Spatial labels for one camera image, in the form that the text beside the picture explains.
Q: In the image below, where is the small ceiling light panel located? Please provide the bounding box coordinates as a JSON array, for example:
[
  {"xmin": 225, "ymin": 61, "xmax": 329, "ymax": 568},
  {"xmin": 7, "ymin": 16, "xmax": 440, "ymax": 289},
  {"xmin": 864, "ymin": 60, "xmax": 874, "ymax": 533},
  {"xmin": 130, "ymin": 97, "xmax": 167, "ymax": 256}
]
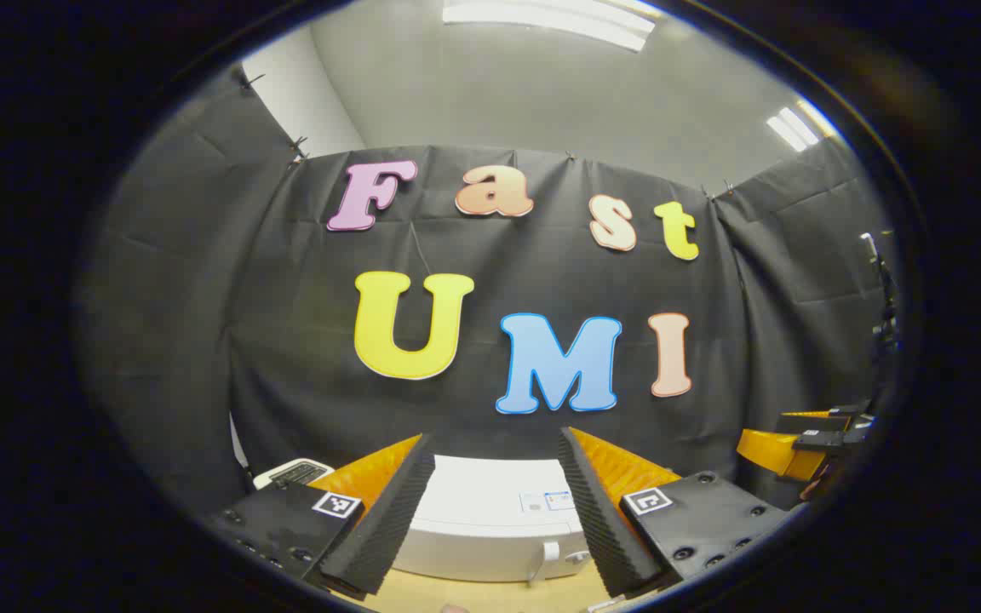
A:
[{"xmin": 766, "ymin": 100, "xmax": 837, "ymax": 152}]

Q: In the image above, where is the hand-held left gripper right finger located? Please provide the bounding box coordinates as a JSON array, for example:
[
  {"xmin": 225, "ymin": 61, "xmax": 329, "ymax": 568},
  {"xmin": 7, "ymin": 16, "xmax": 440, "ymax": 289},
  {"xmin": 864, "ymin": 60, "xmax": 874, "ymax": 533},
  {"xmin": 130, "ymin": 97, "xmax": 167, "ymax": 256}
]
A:
[{"xmin": 556, "ymin": 426, "xmax": 798, "ymax": 599}]

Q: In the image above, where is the white microwave oven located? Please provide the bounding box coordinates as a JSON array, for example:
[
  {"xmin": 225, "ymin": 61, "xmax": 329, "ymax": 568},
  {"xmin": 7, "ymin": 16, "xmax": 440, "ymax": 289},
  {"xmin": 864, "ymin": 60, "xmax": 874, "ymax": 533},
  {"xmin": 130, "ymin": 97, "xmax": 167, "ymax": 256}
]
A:
[{"xmin": 393, "ymin": 455, "xmax": 594, "ymax": 585}]

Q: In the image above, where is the long ceiling light panel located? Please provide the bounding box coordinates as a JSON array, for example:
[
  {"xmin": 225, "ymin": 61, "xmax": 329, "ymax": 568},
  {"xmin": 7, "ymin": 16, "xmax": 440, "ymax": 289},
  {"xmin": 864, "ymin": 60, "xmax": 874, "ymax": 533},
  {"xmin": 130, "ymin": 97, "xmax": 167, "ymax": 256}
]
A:
[{"xmin": 442, "ymin": 0, "xmax": 657, "ymax": 52}]

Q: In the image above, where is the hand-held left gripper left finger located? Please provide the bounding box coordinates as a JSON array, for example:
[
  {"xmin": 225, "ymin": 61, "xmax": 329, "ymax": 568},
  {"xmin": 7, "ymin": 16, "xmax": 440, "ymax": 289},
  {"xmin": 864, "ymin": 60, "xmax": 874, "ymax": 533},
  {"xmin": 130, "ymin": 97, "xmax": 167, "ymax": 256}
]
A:
[{"xmin": 205, "ymin": 433, "xmax": 438, "ymax": 601}]

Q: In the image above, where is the white toaster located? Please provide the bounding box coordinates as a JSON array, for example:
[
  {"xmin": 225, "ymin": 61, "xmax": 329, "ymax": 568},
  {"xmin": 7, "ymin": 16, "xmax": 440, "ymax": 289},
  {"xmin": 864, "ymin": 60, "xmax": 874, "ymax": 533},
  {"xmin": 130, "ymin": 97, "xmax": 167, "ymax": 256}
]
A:
[{"xmin": 252, "ymin": 458, "xmax": 335, "ymax": 492}]

